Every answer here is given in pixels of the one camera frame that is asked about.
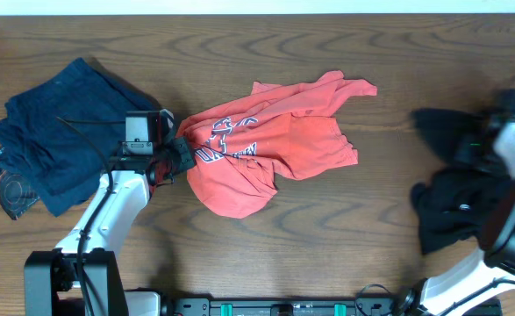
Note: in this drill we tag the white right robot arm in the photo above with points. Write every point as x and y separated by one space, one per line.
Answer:
472 285

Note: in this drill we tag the folded navy blue garment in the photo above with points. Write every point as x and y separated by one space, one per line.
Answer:
58 134

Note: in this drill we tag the orange soccer t-shirt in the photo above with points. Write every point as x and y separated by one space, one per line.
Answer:
291 131

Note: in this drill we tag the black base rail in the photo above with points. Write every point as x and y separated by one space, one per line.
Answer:
375 305

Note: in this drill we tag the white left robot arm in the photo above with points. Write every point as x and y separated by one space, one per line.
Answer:
150 156

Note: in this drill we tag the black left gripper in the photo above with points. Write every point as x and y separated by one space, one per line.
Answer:
187 159

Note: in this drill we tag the dark garment with orange print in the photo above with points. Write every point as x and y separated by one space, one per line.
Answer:
16 194

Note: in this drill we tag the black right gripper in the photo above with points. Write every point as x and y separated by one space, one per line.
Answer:
461 148

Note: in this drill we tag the black garment with white logos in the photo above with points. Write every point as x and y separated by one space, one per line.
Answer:
454 205

